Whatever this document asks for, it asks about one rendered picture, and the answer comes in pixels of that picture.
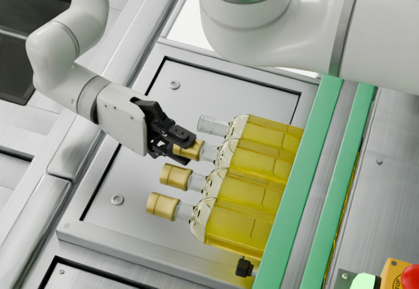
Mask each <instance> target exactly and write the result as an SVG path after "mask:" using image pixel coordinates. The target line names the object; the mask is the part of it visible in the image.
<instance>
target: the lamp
mask: <svg viewBox="0 0 419 289"><path fill-rule="evenodd" d="M381 282H382V278H381V277H378V276H376V275H375V276H374V275H369V274H366V273H361V274H358V275H357V276H356V278H355V279H354V280H353V282H352V286H351V287H350V289H380V286H381Z"/></svg>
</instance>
